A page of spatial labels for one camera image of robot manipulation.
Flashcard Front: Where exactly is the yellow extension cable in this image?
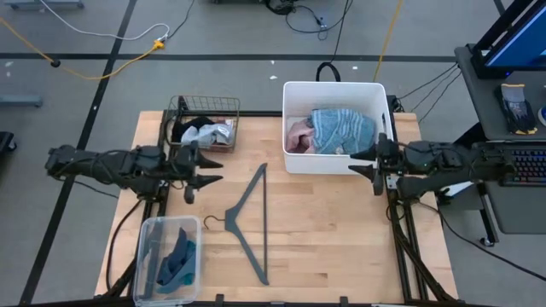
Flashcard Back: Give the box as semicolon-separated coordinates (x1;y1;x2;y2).
372;0;405;84
0;15;166;82

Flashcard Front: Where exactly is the grey desk cart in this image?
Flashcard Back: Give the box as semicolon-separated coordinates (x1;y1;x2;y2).
453;42;546;235

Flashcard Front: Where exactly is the dark wire basket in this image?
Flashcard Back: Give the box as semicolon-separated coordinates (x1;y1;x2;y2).
163;94;241;154

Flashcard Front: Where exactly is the black cloth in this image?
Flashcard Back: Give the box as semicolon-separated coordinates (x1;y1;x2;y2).
171;115;215;144

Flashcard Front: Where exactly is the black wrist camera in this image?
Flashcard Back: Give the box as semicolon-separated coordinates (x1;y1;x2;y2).
177;144;198;168
378;134;401;161

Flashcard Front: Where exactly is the black keyboard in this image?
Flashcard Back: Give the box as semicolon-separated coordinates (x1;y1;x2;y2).
497;147;546;188

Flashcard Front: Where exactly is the black floor object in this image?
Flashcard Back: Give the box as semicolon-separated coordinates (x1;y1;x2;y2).
0;130;18;154

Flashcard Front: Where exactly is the pink cloth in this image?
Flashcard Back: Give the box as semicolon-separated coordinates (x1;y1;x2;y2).
284;118;317;155

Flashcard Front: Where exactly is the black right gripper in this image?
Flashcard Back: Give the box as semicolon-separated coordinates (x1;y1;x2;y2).
347;131;405;197

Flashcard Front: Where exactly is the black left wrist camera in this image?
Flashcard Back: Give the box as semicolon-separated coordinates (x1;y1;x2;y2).
177;144;198;168

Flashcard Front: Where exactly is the white perforated plastic basket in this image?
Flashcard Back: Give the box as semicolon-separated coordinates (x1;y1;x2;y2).
281;80;395;176

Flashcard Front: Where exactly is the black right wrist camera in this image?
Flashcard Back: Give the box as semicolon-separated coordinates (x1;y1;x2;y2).
378;134;401;161

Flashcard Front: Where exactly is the black floor cable bundle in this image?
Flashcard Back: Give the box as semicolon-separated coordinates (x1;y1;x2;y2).
264;0;355;65

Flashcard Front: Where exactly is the dark blue cloth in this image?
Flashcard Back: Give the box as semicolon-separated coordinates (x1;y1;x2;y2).
155;227;191;287

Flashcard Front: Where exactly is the blue plaid shirt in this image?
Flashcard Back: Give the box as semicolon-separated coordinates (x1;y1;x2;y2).
306;107;379;156

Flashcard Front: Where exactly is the grey floor stand base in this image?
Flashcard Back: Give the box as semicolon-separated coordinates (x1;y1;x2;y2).
0;94;44;107

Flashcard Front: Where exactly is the black desk cable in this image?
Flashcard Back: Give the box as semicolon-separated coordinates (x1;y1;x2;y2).
394;62;464;125

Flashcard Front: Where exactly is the teal knit cloth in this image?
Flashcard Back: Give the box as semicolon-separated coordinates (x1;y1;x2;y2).
178;240;198;286

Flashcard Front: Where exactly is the black aluminium table frame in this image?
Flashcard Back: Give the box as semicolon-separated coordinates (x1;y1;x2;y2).
101;108;461;307

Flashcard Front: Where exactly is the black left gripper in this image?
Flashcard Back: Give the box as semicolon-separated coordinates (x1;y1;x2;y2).
171;139;224;206

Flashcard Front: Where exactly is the grey clothes hanger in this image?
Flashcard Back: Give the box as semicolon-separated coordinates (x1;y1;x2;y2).
201;162;271;287

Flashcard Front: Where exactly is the computer monitor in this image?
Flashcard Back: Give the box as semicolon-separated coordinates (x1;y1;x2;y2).
484;0;546;72

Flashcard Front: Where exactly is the clear plastic bin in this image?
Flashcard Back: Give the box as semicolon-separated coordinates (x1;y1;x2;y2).
132;214;203;307

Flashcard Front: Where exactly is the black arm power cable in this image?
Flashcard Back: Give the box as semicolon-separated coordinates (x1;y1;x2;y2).
415;199;546;283
105;198;145;292

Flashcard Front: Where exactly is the light grey cloth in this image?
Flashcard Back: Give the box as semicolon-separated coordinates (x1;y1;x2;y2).
180;122;235;149

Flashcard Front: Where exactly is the white floor cable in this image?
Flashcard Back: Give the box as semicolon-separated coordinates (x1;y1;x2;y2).
40;0;171;43

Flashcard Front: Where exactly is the grey yellow work glove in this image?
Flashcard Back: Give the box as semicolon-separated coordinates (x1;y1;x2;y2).
493;83;539;136

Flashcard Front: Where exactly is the black looped cable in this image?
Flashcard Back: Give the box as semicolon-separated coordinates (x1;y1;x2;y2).
314;61;342;84

